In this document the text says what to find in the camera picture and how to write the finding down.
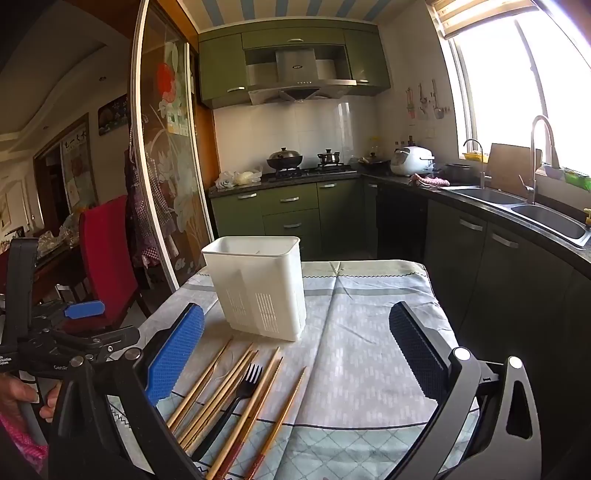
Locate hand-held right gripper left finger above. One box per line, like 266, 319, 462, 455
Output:
48, 302, 205, 480

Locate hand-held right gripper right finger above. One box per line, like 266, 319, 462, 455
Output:
389, 301, 543, 480

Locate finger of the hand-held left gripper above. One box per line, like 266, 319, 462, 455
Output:
55, 325, 140, 358
46, 300, 106, 324

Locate bunch of wooden chopsticks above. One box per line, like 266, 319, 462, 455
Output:
166, 338, 308, 480

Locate white plastic utensil holder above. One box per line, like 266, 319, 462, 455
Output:
202, 236, 308, 342

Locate person's left forearm pink sleeve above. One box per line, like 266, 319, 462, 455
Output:
0, 413, 49, 472

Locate person's left hand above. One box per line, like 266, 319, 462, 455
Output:
0, 371, 63, 432

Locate cluttered wooden dining table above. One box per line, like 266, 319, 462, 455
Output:
28, 217, 88, 301

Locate red covered dining chair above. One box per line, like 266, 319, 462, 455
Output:
55, 195, 153, 333

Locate pale green patterned tablecloth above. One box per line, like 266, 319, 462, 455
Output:
108, 261, 481, 480

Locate black plastic fork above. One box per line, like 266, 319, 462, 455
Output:
191, 363, 264, 462

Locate black built-in appliance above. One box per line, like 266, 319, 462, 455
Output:
376, 185, 428, 264

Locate floral glass sliding door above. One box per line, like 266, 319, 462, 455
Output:
127, 0, 218, 294

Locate dark stone countertop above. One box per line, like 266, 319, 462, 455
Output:
208, 166, 591, 278

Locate pink cloth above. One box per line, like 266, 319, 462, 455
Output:
409, 173, 451, 188

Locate green base kitchen cabinets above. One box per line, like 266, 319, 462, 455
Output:
210, 178, 591, 480

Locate stainless steel double sink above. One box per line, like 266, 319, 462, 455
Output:
438, 185, 591, 250

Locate dark cooking pot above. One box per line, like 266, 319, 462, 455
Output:
444, 162, 476, 183

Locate white plastic bags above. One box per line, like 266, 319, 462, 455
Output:
215, 168, 264, 189

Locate white rice cooker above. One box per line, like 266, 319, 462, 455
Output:
390, 146, 436, 177

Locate small steel faucet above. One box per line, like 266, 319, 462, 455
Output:
463, 138, 492, 189

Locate wooden cutting board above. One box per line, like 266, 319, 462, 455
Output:
487, 143, 543, 197

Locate black gas stove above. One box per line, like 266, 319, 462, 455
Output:
265, 162, 358, 182

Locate black wok with lid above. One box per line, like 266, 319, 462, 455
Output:
266, 147, 304, 171

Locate tall steel faucet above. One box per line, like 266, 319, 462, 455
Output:
526, 115, 561, 206

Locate green upper kitchen cabinets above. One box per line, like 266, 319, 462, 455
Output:
198, 21, 393, 110

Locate kitchen window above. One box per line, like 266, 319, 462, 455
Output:
443, 9, 591, 176

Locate stainless steel range hood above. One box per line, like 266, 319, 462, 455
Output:
245, 48, 358, 104

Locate window blind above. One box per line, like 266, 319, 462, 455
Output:
425, 0, 541, 40

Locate wall poster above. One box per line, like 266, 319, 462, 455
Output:
60, 124, 95, 213

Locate dark framed wall picture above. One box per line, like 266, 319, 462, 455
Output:
98, 95, 129, 136

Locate wall hanging kitchen tools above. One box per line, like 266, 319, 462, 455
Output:
405, 79, 452, 121

